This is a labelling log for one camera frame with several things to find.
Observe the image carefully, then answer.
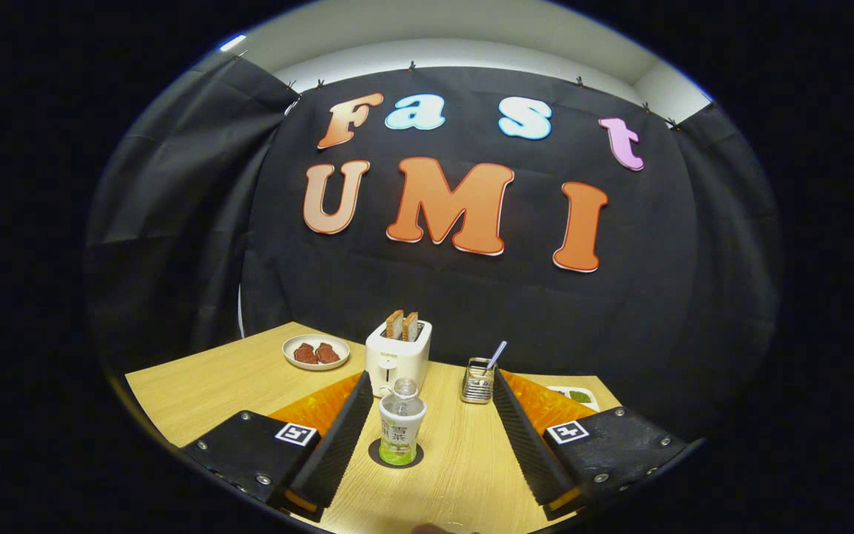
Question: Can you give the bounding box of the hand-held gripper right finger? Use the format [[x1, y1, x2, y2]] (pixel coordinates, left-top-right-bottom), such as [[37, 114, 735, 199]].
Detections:
[[493, 369, 695, 521]]

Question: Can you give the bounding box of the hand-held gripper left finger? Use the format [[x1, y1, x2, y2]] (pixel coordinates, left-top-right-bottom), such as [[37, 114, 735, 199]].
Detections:
[[179, 371, 374, 520]]

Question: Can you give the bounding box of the dark brown round coaster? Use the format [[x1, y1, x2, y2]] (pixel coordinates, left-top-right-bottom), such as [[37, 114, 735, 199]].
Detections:
[[368, 438, 425, 469]]

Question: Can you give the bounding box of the clear juice bottle white label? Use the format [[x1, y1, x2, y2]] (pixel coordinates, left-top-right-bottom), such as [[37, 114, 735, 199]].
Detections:
[[379, 378, 427, 467]]

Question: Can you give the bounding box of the wooden table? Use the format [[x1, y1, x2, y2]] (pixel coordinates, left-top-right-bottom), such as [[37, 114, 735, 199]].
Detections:
[[125, 321, 624, 534]]

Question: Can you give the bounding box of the white sectioned condiment dish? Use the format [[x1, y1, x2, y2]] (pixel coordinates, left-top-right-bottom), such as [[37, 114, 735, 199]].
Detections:
[[546, 386, 600, 412]]

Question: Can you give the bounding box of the metal mesh cutlery holder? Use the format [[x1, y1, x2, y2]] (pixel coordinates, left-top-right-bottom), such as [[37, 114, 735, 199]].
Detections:
[[461, 357, 497, 404]]

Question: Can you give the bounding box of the white round plate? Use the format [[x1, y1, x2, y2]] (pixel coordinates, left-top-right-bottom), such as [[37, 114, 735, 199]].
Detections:
[[282, 334, 351, 371]]

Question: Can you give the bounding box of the white toaster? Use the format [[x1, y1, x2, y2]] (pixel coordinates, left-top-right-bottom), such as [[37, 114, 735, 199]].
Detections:
[[365, 320, 433, 398]]

